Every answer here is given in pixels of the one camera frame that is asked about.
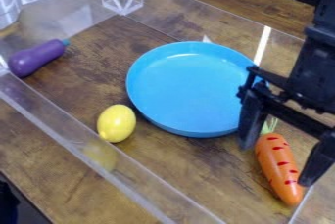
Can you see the yellow toy lemon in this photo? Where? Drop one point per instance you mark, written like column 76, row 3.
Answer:
column 115, row 123

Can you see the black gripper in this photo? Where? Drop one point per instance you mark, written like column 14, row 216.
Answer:
column 308, row 86

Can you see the orange toy carrot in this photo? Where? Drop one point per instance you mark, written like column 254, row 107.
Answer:
column 277, row 163

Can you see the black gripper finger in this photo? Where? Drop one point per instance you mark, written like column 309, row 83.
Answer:
column 320, row 159

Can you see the purple toy eggplant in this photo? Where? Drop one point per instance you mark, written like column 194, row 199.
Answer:
column 28, row 60

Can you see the blue round plate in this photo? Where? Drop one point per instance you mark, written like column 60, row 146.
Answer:
column 182, row 84

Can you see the clear acrylic barrier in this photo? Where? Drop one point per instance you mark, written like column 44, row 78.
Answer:
column 158, row 178

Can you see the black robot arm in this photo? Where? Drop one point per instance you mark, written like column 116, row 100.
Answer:
column 308, row 86

